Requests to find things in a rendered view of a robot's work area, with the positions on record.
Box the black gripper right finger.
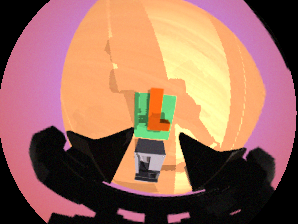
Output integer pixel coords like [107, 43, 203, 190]
[178, 132, 247, 192]

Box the orange block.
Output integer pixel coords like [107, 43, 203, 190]
[148, 88, 170, 131]

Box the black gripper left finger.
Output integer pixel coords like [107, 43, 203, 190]
[65, 127, 134, 184]

